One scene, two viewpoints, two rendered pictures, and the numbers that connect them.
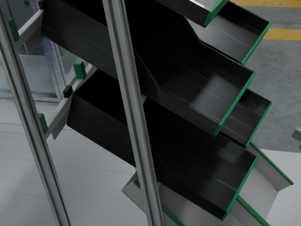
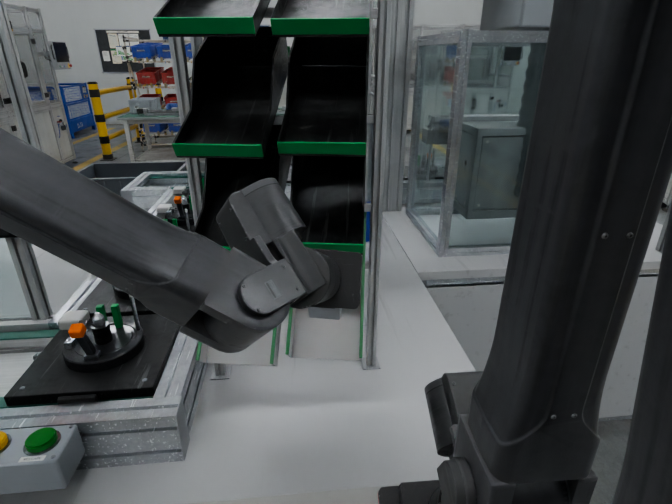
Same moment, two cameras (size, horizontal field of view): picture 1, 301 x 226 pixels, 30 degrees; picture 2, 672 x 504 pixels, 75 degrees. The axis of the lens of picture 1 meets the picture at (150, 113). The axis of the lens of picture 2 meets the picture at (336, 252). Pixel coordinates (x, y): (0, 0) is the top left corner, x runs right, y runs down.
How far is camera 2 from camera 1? 94 cm
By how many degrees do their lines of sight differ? 53
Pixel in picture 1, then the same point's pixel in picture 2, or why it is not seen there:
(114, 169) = (383, 297)
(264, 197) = (338, 347)
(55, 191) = not seen: hidden behind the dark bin
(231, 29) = (340, 135)
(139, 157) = (191, 170)
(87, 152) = (393, 279)
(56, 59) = (445, 210)
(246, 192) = (324, 325)
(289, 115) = not seen: outside the picture
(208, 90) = (228, 139)
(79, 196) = not seen: hidden behind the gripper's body
